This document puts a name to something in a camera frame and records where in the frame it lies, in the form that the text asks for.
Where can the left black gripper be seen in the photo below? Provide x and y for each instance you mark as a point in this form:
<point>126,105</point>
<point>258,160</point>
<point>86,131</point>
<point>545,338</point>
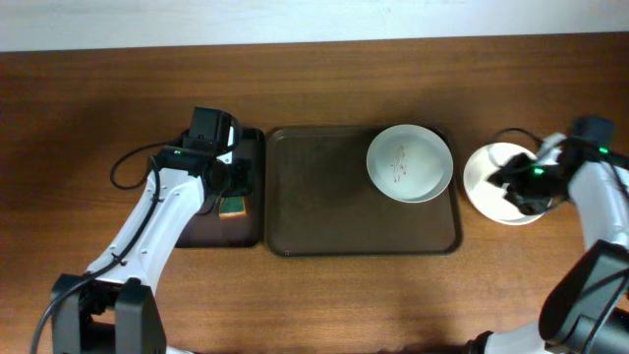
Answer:
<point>238,178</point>

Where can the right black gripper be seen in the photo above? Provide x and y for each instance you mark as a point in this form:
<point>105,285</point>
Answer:
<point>522,182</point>

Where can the green and orange sponge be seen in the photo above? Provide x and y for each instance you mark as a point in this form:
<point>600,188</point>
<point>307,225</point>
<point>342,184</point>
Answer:
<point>232,207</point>

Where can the cream plate with red stain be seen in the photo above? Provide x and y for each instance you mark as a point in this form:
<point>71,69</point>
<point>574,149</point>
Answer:
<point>486,198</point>

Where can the pale grey stained plate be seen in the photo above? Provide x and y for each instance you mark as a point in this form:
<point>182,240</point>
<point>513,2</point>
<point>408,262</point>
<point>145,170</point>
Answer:
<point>409,163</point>

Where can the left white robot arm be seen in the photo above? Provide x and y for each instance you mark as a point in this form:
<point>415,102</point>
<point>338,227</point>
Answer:
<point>111,307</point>

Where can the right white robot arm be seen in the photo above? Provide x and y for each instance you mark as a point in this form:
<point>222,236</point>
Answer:
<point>580,315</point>

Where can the small black tray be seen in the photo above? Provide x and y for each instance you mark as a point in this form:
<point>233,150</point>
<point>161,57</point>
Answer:
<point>206,230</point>

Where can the large brown serving tray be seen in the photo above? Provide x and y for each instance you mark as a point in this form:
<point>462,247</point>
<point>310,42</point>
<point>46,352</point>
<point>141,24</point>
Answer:
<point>321,202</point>

